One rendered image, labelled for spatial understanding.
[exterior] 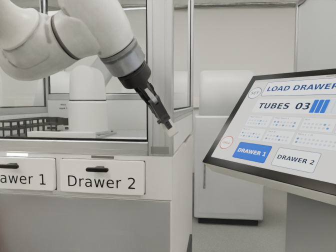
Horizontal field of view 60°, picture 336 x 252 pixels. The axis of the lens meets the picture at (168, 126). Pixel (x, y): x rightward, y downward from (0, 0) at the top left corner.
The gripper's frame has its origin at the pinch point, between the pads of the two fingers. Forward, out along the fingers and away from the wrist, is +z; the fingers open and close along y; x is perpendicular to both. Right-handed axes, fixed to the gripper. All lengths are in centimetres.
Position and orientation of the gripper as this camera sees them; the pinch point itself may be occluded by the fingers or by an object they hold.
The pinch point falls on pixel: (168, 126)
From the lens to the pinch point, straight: 79.0
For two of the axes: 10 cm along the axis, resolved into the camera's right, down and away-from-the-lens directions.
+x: -8.0, 5.9, -0.8
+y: -4.2, -4.5, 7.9
